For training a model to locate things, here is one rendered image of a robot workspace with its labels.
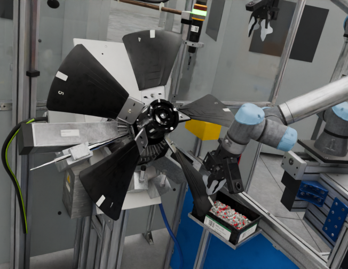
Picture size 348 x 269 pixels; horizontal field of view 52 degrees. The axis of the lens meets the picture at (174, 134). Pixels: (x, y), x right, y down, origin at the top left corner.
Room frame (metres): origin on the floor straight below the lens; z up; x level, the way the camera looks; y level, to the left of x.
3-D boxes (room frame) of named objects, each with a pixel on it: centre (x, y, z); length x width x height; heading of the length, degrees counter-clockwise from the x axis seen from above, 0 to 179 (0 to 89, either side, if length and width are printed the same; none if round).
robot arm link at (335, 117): (1.63, -0.76, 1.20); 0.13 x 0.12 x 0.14; 7
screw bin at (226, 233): (1.17, -0.26, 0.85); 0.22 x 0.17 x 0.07; 51
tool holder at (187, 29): (1.20, 0.01, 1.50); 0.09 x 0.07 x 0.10; 70
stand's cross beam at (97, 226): (1.31, 0.23, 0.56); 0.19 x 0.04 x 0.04; 35
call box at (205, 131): (1.65, -0.13, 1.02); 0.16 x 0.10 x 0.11; 35
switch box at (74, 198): (1.35, 0.37, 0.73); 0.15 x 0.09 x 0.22; 35
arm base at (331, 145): (1.63, -0.76, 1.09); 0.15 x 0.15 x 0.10
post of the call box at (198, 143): (1.65, -0.13, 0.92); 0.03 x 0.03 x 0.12; 35
